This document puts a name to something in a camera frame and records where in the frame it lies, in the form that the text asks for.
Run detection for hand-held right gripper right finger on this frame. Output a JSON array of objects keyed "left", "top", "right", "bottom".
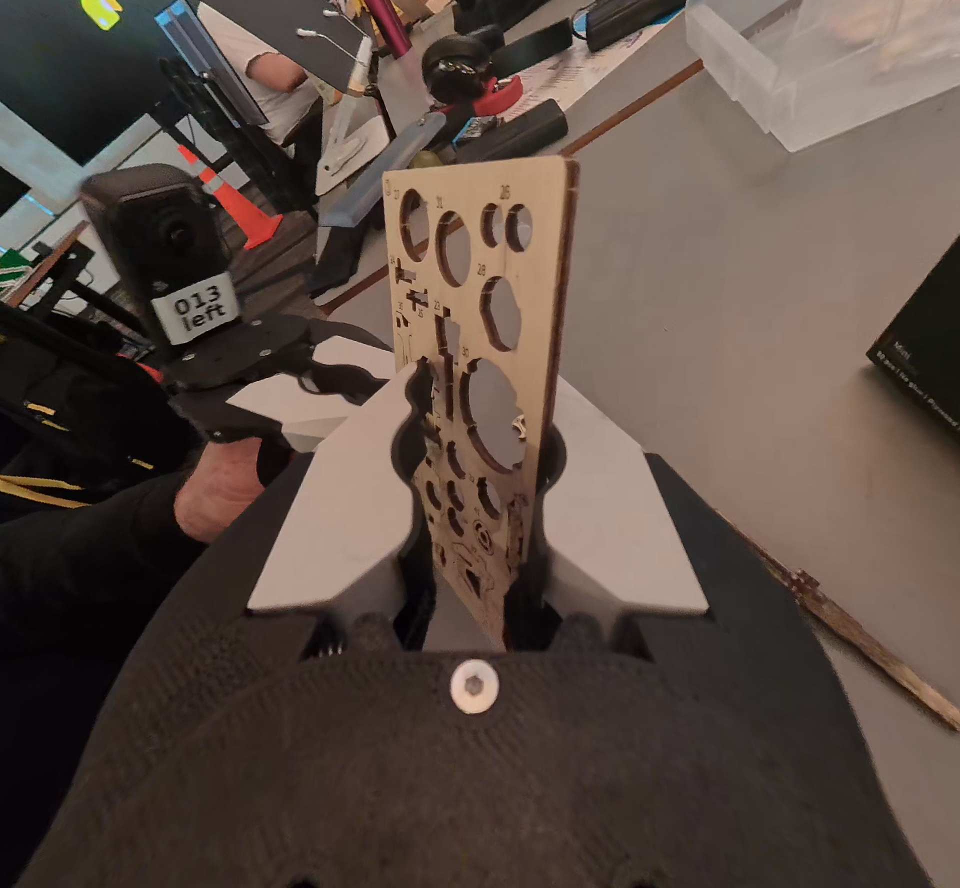
[{"left": 525, "top": 376, "right": 711, "bottom": 651}]

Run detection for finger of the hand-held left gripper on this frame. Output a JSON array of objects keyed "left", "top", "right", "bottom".
[
  {"left": 298, "top": 335, "right": 396, "bottom": 409},
  {"left": 223, "top": 374, "right": 372, "bottom": 456}
]

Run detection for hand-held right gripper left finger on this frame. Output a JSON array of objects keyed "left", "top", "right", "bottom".
[{"left": 246, "top": 363, "right": 438, "bottom": 653}]

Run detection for wooden parts sheet round holes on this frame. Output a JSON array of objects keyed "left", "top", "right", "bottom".
[{"left": 382, "top": 155, "right": 581, "bottom": 647}]

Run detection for person's left forearm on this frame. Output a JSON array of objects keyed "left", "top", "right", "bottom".
[{"left": 0, "top": 469, "right": 219, "bottom": 679}]

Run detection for dark model kit box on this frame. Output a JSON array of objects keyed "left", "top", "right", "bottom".
[{"left": 864, "top": 234, "right": 960, "bottom": 448}]

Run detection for person's left hand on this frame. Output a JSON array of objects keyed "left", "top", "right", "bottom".
[{"left": 174, "top": 441, "right": 271, "bottom": 543}]

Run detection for black cloth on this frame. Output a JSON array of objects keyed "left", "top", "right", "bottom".
[{"left": 306, "top": 222, "right": 380, "bottom": 298}]

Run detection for orange traffic cone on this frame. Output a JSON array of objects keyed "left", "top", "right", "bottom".
[{"left": 177, "top": 145, "right": 284, "bottom": 250}]

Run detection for grey plastic panel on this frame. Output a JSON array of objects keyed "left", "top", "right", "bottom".
[{"left": 318, "top": 111, "right": 449, "bottom": 229}]

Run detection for white desk stand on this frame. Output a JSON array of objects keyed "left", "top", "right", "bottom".
[{"left": 315, "top": 36, "right": 393, "bottom": 197}]

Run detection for black red headphones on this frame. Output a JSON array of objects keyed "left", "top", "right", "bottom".
[{"left": 420, "top": 33, "right": 526, "bottom": 118}]

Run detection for large black screen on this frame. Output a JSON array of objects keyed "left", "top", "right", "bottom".
[{"left": 0, "top": 0, "right": 271, "bottom": 171}]

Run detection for black pouch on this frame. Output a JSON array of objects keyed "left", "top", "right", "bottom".
[{"left": 585, "top": 0, "right": 693, "bottom": 53}]

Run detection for clear plastic bin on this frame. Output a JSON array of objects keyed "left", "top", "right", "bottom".
[{"left": 684, "top": 0, "right": 960, "bottom": 154}]

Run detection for long wooden frame strip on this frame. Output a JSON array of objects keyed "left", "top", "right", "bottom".
[{"left": 716, "top": 520, "right": 960, "bottom": 733}]

